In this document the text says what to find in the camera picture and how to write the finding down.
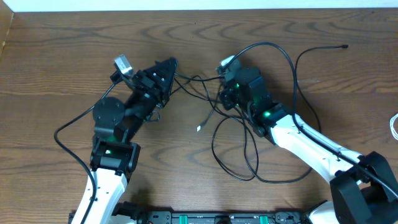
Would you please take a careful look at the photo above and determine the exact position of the right camera black cable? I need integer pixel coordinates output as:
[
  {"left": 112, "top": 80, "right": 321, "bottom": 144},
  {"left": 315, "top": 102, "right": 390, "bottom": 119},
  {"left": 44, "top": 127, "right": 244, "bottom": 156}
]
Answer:
[{"left": 217, "top": 42, "right": 398, "bottom": 200}]

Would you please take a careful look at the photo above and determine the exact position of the white usb cable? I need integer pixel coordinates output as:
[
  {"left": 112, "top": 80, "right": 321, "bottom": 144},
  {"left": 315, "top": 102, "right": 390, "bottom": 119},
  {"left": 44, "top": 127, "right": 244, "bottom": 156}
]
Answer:
[{"left": 389, "top": 112, "right": 398, "bottom": 141}]

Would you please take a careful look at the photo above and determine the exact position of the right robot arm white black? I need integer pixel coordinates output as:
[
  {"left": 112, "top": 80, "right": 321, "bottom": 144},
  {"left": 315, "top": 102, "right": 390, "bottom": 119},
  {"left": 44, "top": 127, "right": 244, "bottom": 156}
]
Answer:
[{"left": 218, "top": 65, "right": 397, "bottom": 223}]

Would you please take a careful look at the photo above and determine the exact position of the left camera black cable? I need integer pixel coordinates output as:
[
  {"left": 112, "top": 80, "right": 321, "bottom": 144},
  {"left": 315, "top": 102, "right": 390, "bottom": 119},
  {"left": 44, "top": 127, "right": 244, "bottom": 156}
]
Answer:
[{"left": 53, "top": 73, "right": 124, "bottom": 224}]

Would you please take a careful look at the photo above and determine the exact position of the black usb cable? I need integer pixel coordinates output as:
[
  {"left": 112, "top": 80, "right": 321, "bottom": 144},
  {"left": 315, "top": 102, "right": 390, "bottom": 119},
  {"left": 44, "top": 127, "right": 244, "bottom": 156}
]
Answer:
[{"left": 242, "top": 44, "right": 349, "bottom": 184}]

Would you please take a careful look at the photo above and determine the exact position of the thin black cable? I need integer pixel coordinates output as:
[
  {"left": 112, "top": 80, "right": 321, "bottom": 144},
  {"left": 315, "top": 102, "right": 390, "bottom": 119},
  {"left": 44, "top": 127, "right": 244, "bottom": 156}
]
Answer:
[{"left": 169, "top": 72, "right": 261, "bottom": 182}]

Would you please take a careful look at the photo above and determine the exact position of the camera black cable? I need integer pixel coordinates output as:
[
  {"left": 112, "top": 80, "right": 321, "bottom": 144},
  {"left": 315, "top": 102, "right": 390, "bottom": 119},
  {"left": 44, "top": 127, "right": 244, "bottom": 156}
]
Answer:
[
  {"left": 217, "top": 42, "right": 398, "bottom": 200},
  {"left": 53, "top": 73, "right": 124, "bottom": 224}
]

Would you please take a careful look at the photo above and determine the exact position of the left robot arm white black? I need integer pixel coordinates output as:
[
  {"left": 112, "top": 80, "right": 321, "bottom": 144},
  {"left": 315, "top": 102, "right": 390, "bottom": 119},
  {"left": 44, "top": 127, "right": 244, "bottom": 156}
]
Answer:
[{"left": 72, "top": 55, "right": 178, "bottom": 223}]

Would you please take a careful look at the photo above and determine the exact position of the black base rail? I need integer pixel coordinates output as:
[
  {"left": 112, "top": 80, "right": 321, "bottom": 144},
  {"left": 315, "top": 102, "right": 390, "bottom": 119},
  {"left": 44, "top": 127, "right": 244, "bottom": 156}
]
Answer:
[{"left": 68, "top": 202, "right": 312, "bottom": 224}]

